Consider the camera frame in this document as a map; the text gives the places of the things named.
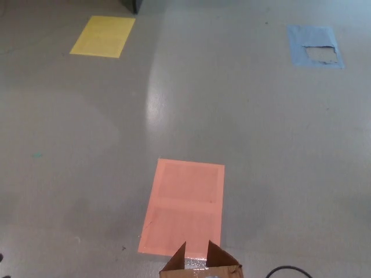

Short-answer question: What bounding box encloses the brown cardboard box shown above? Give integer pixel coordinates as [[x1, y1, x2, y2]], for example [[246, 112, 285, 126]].
[[159, 240, 245, 278]]

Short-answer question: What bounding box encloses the yellow paper sheet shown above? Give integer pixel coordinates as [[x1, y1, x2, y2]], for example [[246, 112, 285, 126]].
[[69, 15, 136, 58]]

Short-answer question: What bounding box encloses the black pump hose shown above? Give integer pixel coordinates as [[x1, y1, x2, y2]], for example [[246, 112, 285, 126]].
[[265, 265, 312, 278]]

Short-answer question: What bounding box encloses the dark furniture base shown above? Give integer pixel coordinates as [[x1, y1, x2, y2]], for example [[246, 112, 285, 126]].
[[119, 0, 140, 14]]

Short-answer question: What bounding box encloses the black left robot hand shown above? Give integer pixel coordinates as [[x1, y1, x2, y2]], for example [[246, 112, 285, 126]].
[[0, 253, 11, 278]]

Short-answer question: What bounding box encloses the orange paper sheet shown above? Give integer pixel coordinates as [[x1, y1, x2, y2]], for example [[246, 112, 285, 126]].
[[137, 158, 225, 258]]

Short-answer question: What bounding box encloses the torn blue paper sheet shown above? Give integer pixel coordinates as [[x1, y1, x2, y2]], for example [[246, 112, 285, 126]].
[[286, 24, 345, 70]]

